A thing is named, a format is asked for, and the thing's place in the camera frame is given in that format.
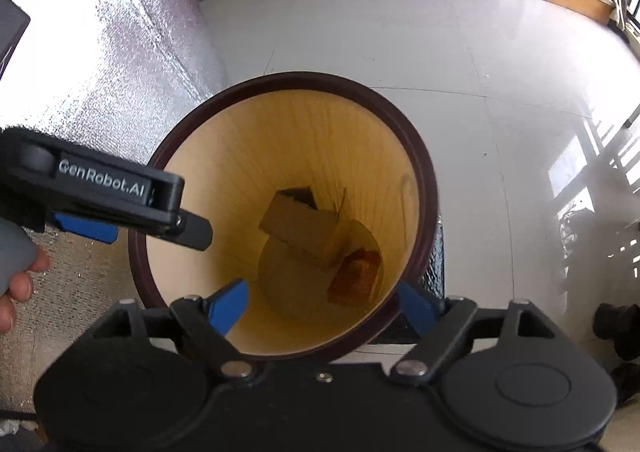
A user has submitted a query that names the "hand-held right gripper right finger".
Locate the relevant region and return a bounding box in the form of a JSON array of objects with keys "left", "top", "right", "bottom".
[{"left": 390, "top": 282, "right": 559, "bottom": 385}]

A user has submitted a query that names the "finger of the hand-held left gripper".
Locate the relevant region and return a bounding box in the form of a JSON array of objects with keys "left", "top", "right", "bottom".
[
  {"left": 150, "top": 209, "right": 214, "bottom": 253},
  {"left": 47, "top": 211, "right": 120, "bottom": 244}
]

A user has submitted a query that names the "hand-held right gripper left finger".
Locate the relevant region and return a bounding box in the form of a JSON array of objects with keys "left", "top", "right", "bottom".
[{"left": 92, "top": 279, "right": 257, "bottom": 379}]

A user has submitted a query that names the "wood-look bin with brown rim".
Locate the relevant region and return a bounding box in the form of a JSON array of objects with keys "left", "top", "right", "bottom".
[{"left": 127, "top": 72, "right": 441, "bottom": 367}]

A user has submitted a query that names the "person's left hand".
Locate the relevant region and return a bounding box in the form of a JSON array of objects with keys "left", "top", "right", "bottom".
[{"left": 0, "top": 249, "right": 52, "bottom": 333}]

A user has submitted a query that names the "brown crumpled wrapper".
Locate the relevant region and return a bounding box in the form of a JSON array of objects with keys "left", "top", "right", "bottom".
[{"left": 326, "top": 248, "right": 383, "bottom": 306}]

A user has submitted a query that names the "brown cardboard piece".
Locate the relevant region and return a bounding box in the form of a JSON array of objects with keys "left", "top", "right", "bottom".
[{"left": 260, "top": 188, "right": 347, "bottom": 269}]

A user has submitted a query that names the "silver foil mat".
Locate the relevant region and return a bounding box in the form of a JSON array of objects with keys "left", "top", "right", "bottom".
[{"left": 0, "top": 0, "right": 227, "bottom": 433}]

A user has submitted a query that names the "dark grey box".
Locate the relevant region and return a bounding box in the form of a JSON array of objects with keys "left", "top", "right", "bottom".
[{"left": 0, "top": 0, "right": 32, "bottom": 81}]

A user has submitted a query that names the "black shoe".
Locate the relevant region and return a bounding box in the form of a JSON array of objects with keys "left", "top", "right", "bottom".
[
  {"left": 609, "top": 362, "right": 640, "bottom": 409},
  {"left": 592, "top": 302, "right": 640, "bottom": 361}
]

